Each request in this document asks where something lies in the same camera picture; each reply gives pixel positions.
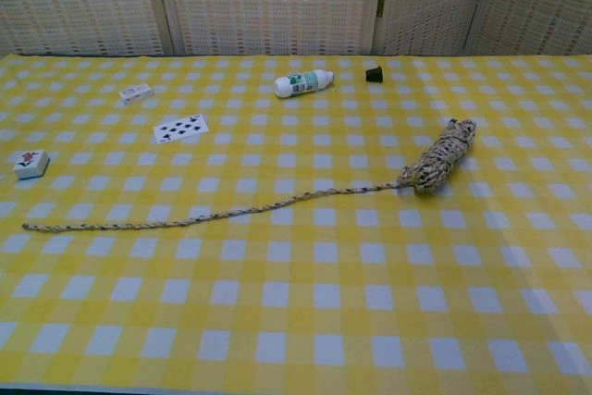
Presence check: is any white mahjong tile red flower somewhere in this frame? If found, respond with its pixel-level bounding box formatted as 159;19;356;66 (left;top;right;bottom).
12;149;51;181

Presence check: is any small white printed box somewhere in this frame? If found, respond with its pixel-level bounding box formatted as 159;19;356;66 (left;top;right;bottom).
118;82;154;106

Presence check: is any white plastic bottle green label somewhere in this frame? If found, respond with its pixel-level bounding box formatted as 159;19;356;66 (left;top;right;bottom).
274;68;335;100

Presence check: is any yellow white checkered tablecloth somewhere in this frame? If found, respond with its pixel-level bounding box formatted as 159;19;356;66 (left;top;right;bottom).
0;53;592;395

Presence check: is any nine of spades playing card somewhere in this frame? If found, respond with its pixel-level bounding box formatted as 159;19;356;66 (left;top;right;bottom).
153;113;210;145

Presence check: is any speckled beige braided rope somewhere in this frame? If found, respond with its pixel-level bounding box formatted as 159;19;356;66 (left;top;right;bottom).
21;117;478;232

